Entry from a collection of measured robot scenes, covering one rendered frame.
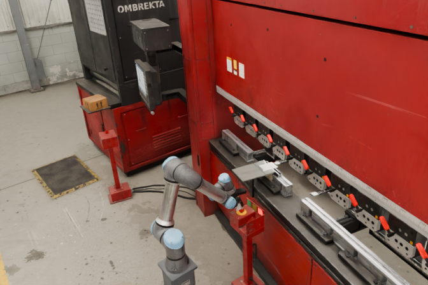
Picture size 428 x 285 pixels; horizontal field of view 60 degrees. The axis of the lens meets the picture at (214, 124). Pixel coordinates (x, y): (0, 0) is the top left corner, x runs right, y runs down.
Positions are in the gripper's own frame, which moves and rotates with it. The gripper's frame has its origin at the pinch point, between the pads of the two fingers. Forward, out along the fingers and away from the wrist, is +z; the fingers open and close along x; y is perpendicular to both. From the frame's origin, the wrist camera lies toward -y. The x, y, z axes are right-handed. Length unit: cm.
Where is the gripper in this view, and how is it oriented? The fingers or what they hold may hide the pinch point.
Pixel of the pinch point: (242, 207)
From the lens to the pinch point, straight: 272.8
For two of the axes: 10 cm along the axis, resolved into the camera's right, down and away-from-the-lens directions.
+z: 3.5, 7.5, 5.6
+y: -7.5, 5.8, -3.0
